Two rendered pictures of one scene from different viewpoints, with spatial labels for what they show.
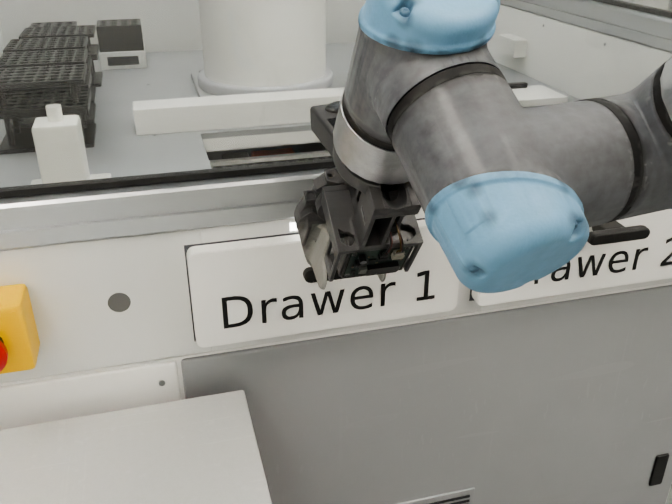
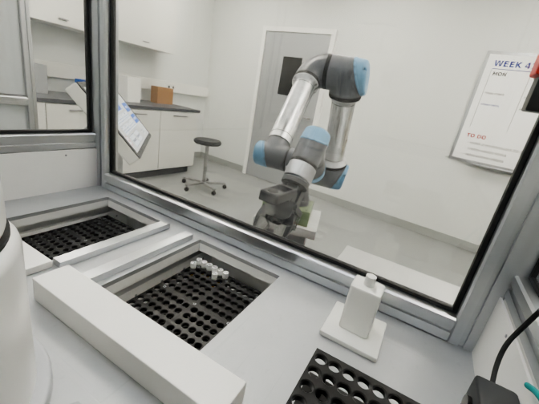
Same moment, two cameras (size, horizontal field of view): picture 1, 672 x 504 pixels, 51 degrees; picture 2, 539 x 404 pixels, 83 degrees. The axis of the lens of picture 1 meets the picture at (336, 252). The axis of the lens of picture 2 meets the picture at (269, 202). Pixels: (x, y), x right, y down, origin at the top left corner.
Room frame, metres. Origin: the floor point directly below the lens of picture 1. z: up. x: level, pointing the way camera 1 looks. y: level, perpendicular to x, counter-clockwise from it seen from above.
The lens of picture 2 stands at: (1.10, 0.42, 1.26)
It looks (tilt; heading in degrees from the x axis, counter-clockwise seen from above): 19 degrees down; 221
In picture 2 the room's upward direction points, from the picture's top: 10 degrees clockwise
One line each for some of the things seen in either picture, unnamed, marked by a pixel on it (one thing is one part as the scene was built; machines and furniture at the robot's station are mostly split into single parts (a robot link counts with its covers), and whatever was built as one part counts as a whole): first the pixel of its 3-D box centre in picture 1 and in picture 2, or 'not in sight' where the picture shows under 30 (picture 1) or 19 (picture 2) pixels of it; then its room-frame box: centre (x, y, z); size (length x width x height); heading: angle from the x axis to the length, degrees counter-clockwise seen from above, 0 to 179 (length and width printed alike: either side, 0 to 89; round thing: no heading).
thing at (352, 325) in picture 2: not in sight; (362, 304); (0.70, 0.29, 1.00); 0.09 x 0.09 x 0.10; 15
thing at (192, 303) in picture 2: not in sight; (192, 318); (0.84, 0.06, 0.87); 0.22 x 0.18 x 0.06; 15
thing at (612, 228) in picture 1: (611, 230); not in sight; (0.70, -0.31, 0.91); 0.07 x 0.04 x 0.01; 105
